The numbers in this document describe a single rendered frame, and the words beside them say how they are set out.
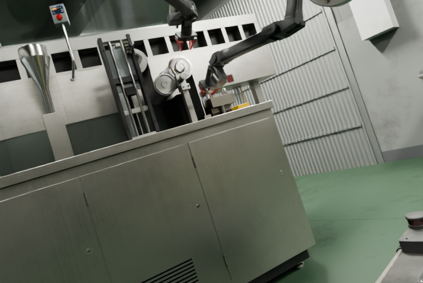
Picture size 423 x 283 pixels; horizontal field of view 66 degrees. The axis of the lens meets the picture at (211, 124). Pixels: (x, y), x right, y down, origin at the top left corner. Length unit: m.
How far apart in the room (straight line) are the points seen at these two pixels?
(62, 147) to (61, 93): 0.44
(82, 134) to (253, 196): 1.06
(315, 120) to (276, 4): 1.53
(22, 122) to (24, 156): 0.19
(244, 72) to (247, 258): 1.36
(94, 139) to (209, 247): 0.95
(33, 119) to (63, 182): 0.72
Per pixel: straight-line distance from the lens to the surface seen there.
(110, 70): 1.68
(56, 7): 1.96
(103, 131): 2.08
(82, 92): 2.12
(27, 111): 2.10
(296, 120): 4.31
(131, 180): 1.47
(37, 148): 2.06
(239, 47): 1.54
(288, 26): 1.36
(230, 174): 1.61
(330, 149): 4.17
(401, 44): 3.78
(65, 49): 2.21
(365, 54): 3.89
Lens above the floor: 0.78
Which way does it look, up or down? 3 degrees up
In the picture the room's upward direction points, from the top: 18 degrees counter-clockwise
